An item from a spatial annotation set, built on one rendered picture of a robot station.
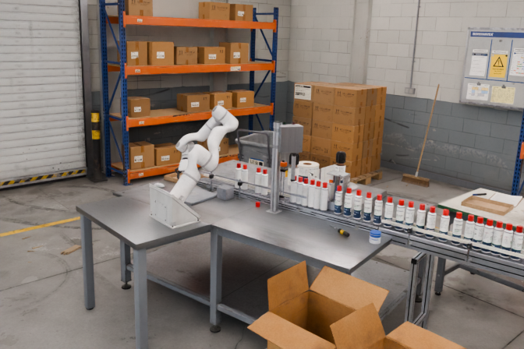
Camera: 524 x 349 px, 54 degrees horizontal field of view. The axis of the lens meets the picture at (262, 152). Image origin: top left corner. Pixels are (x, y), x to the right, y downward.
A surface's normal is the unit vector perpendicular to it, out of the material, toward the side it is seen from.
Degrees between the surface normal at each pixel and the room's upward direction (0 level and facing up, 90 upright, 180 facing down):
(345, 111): 90
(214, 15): 91
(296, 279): 81
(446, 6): 90
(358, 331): 62
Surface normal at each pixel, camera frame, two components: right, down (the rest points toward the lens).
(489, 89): -0.74, 0.13
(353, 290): -0.36, -0.72
